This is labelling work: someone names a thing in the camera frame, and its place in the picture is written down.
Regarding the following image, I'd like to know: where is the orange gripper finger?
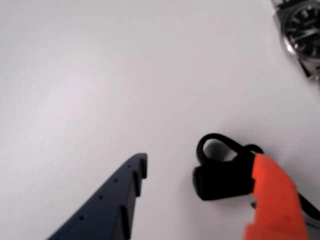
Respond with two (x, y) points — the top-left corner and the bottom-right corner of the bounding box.
(243, 152), (309, 240)

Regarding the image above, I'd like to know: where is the silver wristwatch with dark dial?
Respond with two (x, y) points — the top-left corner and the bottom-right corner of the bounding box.
(271, 0), (320, 81)

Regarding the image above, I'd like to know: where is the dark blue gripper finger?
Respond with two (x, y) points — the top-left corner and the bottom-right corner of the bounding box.
(46, 152), (148, 240)

